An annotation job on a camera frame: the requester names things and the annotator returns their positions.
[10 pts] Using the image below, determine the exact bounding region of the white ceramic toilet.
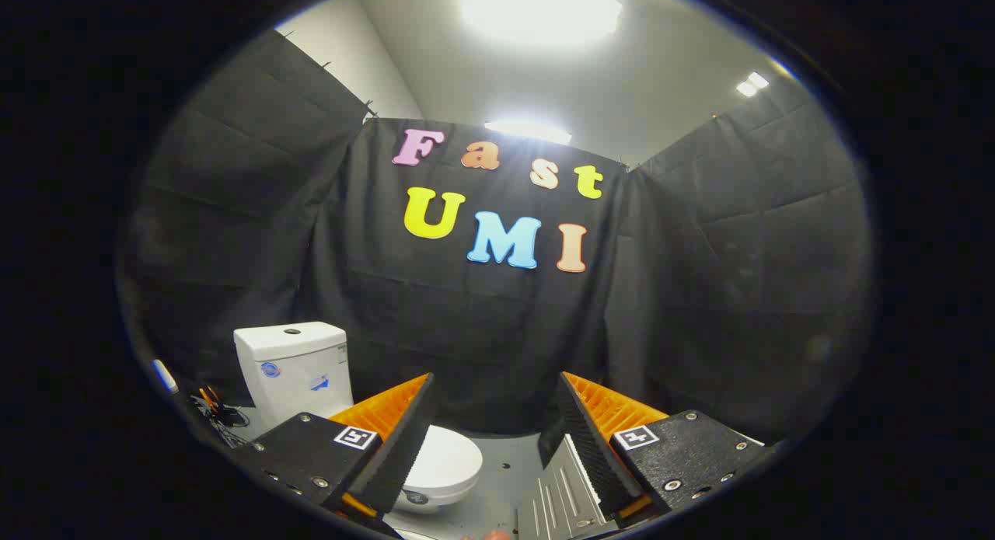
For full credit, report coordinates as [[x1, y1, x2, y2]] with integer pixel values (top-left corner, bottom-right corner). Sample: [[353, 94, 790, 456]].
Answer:
[[233, 321, 479, 515]]

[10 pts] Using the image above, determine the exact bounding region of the dark device with white edge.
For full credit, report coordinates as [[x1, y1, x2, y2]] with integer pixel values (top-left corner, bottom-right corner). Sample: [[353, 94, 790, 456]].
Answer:
[[150, 358, 180, 395]]

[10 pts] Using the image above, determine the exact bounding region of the large round ceiling lamp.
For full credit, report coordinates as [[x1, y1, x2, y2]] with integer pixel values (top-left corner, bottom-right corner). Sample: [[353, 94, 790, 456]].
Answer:
[[459, 0, 623, 47]]

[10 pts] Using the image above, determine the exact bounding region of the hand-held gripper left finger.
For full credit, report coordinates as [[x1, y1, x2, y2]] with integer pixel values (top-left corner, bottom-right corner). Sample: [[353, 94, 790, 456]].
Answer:
[[233, 373, 436, 537]]

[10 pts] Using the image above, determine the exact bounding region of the grey drawer cabinet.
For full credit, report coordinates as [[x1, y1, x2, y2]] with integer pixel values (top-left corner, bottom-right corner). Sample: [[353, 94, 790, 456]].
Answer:
[[515, 434, 616, 540]]

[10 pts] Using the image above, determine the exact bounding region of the orange and black tool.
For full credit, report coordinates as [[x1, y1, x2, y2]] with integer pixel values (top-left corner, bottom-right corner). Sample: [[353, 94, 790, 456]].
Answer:
[[197, 383, 251, 430]]

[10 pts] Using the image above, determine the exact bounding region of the tangle of thin cables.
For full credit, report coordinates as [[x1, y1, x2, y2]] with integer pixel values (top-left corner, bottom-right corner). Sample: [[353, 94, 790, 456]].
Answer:
[[190, 396, 261, 449]]

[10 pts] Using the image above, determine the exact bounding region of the white toilet lid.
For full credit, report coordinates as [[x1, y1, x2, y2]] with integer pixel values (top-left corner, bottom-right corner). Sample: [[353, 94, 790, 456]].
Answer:
[[393, 425, 484, 503]]

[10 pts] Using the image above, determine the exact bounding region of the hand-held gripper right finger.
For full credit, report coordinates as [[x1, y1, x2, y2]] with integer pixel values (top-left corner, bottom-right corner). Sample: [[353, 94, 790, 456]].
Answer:
[[556, 371, 778, 524]]

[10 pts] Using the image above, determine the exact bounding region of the black backdrop cloth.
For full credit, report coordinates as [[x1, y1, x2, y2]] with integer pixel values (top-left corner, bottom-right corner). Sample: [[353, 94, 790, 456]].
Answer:
[[124, 29, 871, 448]]

